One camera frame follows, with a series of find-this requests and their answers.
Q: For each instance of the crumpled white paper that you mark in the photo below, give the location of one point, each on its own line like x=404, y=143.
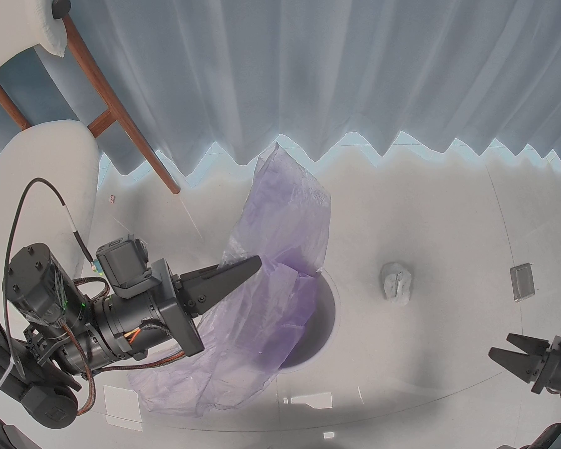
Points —
x=395, y=286

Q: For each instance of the white cushioned wooden chair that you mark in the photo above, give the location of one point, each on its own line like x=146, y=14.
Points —
x=37, y=180

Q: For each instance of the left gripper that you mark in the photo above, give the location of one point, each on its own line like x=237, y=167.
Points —
x=177, y=316

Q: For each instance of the pale blue curtain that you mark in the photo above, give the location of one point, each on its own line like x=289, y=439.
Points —
x=308, y=63

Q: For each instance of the white trash bin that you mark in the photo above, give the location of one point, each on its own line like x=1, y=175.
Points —
x=325, y=316

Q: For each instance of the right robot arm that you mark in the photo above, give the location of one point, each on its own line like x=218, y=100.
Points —
x=556, y=437

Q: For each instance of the purple plastic bag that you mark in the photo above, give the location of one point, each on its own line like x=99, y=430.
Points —
x=280, y=232

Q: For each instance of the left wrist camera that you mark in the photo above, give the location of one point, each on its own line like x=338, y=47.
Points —
x=121, y=262

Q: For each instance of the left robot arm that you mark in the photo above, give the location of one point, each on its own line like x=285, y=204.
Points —
x=32, y=278

